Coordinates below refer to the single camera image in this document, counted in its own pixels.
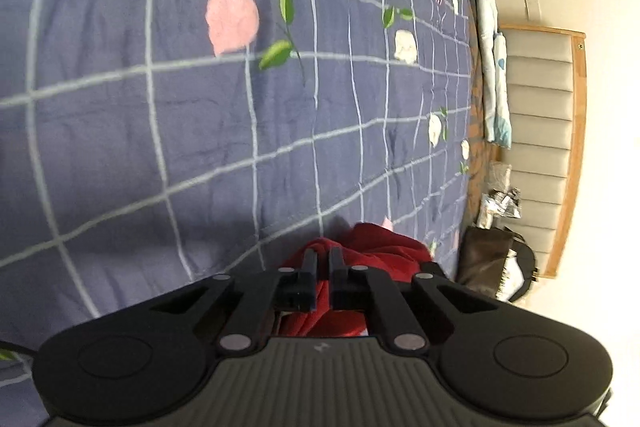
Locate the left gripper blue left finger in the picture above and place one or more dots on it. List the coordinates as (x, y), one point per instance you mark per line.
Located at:
(262, 299)

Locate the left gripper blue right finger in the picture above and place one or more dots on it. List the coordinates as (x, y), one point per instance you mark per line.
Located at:
(373, 293)

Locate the red long sleeve sweater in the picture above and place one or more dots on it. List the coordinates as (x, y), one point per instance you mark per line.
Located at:
(376, 246)

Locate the brown leather handbag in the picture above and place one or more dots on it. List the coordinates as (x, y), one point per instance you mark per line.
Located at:
(482, 258)

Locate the white printed tote bag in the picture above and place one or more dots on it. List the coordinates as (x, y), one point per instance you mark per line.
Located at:
(511, 279)

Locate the crumpled patterned bag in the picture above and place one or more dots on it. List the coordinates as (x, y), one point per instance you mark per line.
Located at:
(497, 204)

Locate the black backpack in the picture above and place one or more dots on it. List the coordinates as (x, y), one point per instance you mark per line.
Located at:
(526, 260)

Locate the tissue box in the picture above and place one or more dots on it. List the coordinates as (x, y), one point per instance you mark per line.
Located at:
(499, 176)

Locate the brown patterned bed sheet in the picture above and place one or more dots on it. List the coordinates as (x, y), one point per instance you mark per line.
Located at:
(481, 152)

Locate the light blue folded blanket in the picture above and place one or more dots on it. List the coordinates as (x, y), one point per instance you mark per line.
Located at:
(502, 121)

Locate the blue floral checked quilt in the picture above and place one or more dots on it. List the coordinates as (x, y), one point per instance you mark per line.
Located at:
(146, 144)

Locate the white flat pillow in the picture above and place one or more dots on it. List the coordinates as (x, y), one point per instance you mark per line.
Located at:
(487, 29)

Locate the wooden bed frame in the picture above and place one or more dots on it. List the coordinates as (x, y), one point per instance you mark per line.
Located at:
(570, 146)

